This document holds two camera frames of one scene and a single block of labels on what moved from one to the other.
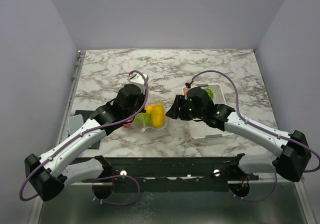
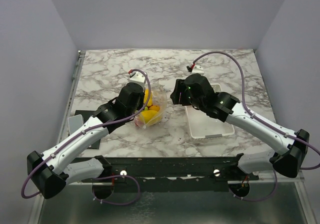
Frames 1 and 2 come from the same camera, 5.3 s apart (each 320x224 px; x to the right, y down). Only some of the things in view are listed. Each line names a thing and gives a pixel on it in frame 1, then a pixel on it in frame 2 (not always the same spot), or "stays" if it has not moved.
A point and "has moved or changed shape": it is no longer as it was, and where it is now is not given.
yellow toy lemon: [149, 109] -> [146, 97]
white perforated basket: [201, 129] stays
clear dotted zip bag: [154, 115] has moved or changed shape
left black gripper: [142, 96] stays
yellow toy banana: [158, 115] -> [147, 115]
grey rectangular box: [74, 122] stays
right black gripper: [174, 112] -> [180, 86]
